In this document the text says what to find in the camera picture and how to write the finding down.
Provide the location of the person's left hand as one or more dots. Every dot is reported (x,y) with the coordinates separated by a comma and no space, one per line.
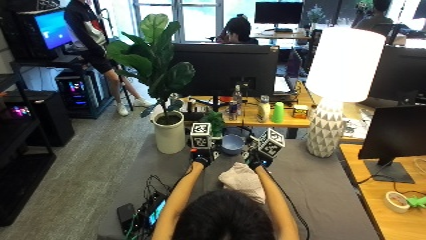
(203,161)

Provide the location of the person's right hand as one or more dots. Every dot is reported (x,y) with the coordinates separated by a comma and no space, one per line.
(256,161)

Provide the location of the white marker cube right glove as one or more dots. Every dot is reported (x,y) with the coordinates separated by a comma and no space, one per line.
(271,142)

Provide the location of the white marker cube glove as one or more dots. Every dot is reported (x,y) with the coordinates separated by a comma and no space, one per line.
(271,142)
(200,135)

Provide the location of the white folded cloth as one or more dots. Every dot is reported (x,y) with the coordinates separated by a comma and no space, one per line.
(244,181)

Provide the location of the blue bowl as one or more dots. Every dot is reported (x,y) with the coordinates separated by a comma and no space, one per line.
(232,144)

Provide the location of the white marker cube left glove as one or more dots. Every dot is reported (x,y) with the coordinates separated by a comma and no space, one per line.
(200,135)

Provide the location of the white plant pot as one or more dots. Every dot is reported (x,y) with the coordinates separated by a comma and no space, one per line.
(170,135)

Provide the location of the small green plant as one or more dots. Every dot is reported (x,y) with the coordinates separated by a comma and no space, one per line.
(215,122)

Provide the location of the wooden desk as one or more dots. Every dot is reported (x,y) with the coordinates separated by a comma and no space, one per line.
(267,116)
(391,206)

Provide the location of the green cup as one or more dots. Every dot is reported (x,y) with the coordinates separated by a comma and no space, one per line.
(279,112)

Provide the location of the white bottle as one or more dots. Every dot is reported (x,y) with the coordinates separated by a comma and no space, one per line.
(264,109)

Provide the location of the yellow small box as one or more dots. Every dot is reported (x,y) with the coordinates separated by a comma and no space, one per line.
(300,111)

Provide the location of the black device with lit screen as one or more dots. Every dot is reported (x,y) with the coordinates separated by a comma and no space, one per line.
(155,210)

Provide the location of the clear plastic bottle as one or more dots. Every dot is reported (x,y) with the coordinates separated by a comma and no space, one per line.
(238,96)

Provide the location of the wide black monitor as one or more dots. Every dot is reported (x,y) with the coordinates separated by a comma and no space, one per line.
(227,68)

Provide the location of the black monitor on square stand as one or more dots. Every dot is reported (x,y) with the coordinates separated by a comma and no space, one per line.
(395,133)

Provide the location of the large green leafy plant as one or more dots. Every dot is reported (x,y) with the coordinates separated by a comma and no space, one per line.
(154,60)

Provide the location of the white table lamp patterned base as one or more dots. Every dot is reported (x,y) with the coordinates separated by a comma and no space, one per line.
(340,73)

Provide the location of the white tape roll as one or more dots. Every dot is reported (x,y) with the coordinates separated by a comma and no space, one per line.
(396,202)

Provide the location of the computer tower with coloured lights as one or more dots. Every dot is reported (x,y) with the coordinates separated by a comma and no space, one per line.
(82,91)

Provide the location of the green plastic tool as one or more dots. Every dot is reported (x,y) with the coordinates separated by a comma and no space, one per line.
(417,201)

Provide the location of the black monitor behind lamp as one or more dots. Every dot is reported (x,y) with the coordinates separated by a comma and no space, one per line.
(400,73)

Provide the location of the black shelf rack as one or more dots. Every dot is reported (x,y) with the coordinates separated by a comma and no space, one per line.
(18,150)

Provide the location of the black background monitor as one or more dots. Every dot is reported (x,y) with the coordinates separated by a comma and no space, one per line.
(279,12)

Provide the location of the monitor with blue screen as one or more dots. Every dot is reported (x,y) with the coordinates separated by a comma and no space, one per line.
(53,30)

